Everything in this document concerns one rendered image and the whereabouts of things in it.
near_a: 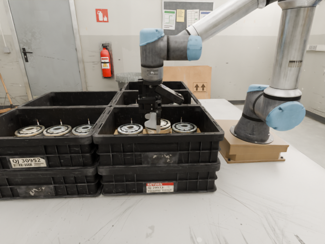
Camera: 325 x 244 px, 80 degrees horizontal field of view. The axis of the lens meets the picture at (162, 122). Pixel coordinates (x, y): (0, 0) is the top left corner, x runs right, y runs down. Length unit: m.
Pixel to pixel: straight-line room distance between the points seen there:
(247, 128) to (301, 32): 0.40
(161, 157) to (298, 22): 0.56
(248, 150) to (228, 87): 3.35
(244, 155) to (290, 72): 0.37
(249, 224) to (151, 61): 0.56
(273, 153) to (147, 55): 0.67
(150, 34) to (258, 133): 0.60
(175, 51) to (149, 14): 3.20
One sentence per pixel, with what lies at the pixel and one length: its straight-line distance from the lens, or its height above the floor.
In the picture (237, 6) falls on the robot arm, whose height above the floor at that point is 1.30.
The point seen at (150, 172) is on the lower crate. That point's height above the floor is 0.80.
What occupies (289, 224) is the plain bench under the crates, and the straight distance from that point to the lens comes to 0.73.
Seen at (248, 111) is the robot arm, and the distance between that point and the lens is 0.91.
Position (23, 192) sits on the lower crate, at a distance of 0.81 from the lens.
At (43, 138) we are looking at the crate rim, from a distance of 0.65.
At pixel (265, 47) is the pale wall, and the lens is 4.41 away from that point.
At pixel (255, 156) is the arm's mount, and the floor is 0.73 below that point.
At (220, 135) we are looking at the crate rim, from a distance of 0.61.
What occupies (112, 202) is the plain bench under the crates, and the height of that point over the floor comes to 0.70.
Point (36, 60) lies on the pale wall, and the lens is 4.23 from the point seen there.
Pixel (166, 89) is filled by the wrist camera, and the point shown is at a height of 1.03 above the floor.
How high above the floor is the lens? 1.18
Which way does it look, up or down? 22 degrees down
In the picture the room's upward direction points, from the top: straight up
